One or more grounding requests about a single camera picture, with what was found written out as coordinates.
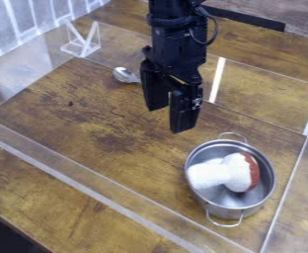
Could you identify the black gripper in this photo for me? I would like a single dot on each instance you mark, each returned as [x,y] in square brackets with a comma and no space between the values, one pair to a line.
[171,63]

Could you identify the white red plush mushroom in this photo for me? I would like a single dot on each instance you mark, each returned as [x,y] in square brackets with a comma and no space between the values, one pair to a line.
[237,171]

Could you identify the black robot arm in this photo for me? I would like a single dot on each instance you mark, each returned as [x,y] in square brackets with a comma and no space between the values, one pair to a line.
[176,26]

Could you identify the clear acrylic triangular stand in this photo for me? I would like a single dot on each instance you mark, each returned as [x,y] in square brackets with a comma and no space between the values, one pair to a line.
[80,46]

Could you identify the black strip on table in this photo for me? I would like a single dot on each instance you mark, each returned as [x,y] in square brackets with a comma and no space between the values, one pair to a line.
[246,18]

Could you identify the clear acrylic barrier panel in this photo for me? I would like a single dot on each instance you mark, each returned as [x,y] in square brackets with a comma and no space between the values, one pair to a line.
[182,230]

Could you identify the spoon with yellow-green handle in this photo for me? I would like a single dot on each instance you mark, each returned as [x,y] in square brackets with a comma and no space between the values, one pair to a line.
[126,76]

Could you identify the silver pot with handles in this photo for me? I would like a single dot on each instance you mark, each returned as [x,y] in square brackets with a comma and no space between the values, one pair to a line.
[227,207]

